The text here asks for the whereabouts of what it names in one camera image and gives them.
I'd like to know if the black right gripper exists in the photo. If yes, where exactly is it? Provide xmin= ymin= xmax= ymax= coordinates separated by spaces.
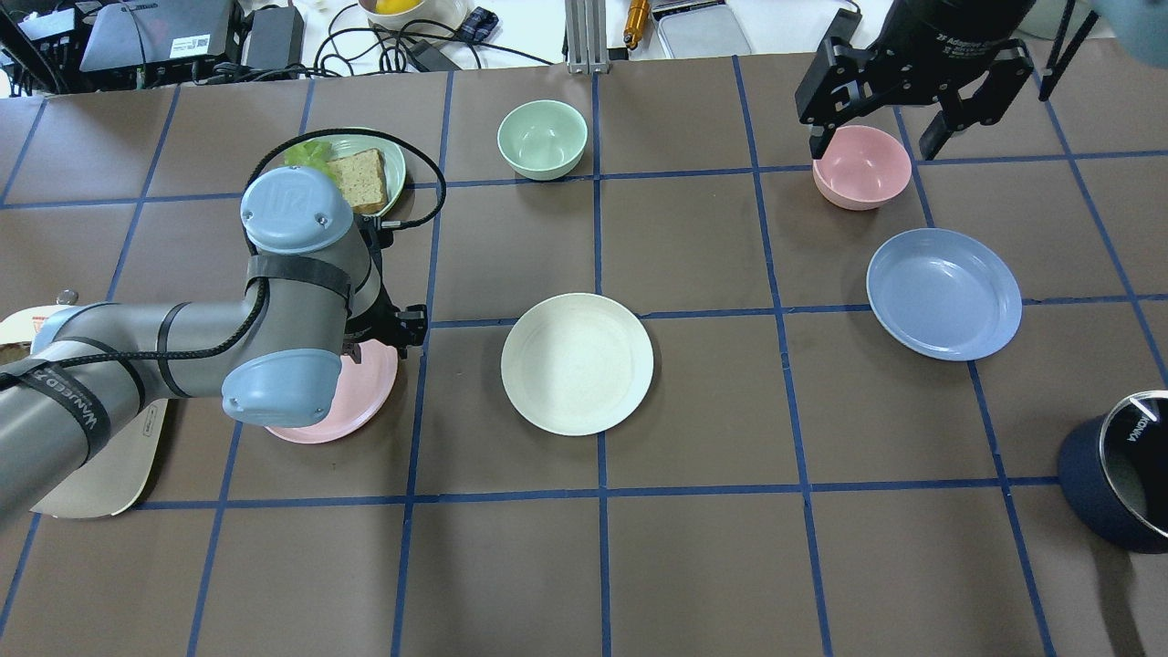
xmin=794 ymin=9 xmax=1034 ymax=161

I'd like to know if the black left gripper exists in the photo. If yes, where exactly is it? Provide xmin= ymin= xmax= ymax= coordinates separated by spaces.
xmin=342 ymin=219 xmax=429 ymax=360

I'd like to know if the pink plate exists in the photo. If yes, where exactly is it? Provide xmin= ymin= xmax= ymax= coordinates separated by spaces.
xmin=266 ymin=340 xmax=398 ymax=444

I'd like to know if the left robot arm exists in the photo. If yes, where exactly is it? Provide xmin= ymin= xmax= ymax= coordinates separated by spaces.
xmin=1 ymin=166 xmax=427 ymax=525

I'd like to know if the pink bowl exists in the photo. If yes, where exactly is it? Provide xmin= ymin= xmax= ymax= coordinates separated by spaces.
xmin=812 ymin=125 xmax=913 ymax=210

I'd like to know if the brown bread slice on plate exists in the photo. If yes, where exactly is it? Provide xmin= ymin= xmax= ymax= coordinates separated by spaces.
xmin=326 ymin=147 xmax=389 ymax=215

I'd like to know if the green plate with food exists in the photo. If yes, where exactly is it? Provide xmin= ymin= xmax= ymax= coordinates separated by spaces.
xmin=303 ymin=129 xmax=406 ymax=216

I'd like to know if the blue plate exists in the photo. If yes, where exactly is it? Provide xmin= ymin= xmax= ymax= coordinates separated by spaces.
xmin=865 ymin=228 xmax=1023 ymax=361

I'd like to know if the cream white plate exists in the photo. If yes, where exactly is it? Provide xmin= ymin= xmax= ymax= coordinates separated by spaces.
xmin=500 ymin=293 xmax=655 ymax=436

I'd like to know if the green lettuce leaf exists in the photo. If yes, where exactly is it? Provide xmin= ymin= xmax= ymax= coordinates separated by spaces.
xmin=281 ymin=139 xmax=339 ymax=184

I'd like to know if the green bowl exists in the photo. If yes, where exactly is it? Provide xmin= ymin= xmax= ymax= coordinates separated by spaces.
xmin=496 ymin=99 xmax=589 ymax=182

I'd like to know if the cream bowl with fruit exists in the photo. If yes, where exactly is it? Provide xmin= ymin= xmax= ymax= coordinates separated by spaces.
xmin=359 ymin=1 xmax=472 ymax=35

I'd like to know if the white toaster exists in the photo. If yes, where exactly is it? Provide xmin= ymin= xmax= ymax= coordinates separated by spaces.
xmin=1 ymin=288 xmax=171 ymax=519

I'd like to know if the navy blue saucepan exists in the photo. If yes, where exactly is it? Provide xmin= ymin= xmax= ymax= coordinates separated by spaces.
xmin=1057 ymin=390 xmax=1167 ymax=554

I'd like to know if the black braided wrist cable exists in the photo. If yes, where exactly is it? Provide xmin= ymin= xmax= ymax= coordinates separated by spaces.
xmin=242 ymin=127 xmax=449 ymax=231

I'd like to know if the aluminium frame post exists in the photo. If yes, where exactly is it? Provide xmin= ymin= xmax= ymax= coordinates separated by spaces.
xmin=564 ymin=0 xmax=610 ymax=76

